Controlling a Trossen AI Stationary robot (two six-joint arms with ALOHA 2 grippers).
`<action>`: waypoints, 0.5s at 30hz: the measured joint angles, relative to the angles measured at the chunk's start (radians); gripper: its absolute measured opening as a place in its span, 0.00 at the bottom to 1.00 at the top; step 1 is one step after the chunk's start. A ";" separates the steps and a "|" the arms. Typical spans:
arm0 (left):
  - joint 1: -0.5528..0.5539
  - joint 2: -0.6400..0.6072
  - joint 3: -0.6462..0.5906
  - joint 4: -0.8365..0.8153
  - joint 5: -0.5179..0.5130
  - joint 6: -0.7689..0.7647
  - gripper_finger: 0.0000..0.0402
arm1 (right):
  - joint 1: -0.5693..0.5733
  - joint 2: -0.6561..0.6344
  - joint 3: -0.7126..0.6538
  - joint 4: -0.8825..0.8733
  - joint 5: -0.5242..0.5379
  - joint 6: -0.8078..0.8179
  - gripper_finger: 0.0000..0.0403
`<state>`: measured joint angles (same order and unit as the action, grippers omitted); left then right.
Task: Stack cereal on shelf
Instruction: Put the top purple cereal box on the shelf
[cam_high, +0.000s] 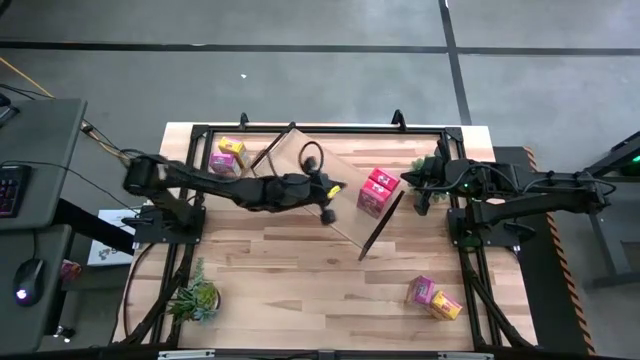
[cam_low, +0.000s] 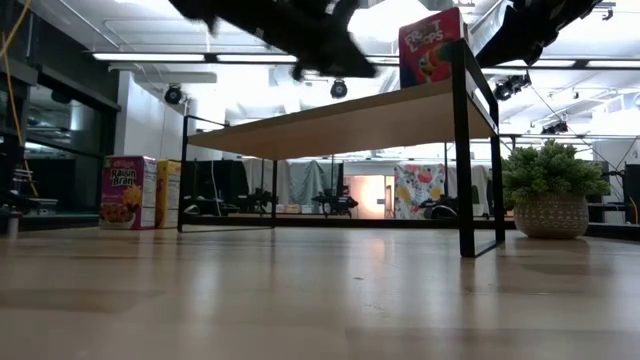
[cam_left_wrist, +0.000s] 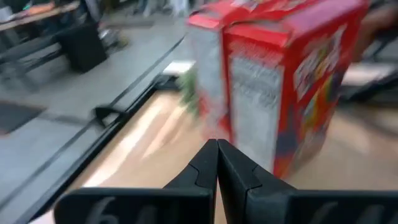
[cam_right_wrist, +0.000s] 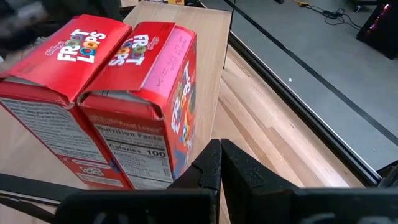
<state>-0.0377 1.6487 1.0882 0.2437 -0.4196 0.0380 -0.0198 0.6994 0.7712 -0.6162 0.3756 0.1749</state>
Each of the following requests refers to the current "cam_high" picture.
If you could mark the black metal stand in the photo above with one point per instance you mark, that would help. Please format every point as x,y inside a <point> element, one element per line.
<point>610,240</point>

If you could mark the yellow Corn Pops cereal box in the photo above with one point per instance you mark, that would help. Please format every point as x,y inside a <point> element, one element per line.
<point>445,305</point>
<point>232,146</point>

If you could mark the spiky succulent potted plant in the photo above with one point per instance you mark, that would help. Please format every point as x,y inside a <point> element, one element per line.
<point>197,297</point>

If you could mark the yellow tape tag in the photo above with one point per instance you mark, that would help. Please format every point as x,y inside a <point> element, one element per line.
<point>334,191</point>

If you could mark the silver metal bracket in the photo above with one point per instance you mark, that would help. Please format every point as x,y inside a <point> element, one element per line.
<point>465,356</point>
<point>186,355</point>

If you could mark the black floor mat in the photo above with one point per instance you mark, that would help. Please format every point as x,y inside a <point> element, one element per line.
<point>530,280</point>

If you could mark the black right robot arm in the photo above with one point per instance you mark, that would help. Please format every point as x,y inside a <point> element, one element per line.
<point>525,177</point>

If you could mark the purple Raisin Bran cereal box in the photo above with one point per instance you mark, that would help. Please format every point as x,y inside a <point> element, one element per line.
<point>421,290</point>
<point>223,162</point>

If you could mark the large grey desk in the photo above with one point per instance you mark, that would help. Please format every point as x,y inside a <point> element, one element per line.
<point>45,160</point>

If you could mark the small grey desk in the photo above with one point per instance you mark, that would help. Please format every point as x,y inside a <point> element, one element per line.
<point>30,320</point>

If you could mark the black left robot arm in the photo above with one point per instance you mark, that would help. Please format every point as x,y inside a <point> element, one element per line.
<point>200,182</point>

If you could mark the black keyboard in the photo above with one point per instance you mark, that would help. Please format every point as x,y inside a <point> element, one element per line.
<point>12,190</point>

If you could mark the yellow black hazard tape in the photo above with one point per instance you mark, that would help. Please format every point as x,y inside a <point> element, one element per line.
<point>565,270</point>

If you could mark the pink snack packet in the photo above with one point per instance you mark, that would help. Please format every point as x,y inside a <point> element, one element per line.
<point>70,270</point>

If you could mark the black frame foot bracket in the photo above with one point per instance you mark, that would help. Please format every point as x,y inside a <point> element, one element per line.
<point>398,119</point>
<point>243,120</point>

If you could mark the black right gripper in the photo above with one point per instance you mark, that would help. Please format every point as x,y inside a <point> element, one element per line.
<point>440,177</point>

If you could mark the metal caster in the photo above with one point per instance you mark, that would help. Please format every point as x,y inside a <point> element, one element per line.
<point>65,333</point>

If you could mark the round green potted plant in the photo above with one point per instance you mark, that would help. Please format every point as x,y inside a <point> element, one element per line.
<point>418,163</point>

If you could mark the white printed box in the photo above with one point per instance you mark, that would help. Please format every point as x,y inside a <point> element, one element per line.
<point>107,252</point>

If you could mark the black computer mouse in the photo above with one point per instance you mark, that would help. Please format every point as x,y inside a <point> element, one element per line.
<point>28,280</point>

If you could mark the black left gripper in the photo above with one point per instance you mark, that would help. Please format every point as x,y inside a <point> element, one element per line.
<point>300,192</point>

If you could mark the black metal rig frame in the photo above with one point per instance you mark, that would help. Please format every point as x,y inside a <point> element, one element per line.
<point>350,130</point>

